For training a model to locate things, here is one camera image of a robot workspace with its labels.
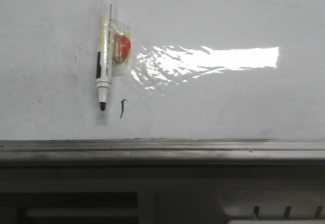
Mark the white whiteboard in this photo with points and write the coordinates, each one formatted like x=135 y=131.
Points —
x=198 y=69

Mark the white black whiteboard marker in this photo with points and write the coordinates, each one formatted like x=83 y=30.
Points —
x=105 y=48

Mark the white plastic furniture below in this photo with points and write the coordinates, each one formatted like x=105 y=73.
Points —
x=212 y=194

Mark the red round magnet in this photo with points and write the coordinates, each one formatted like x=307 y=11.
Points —
x=122 y=46

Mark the grey metal whiteboard tray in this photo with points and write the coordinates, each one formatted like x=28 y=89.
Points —
x=161 y=152

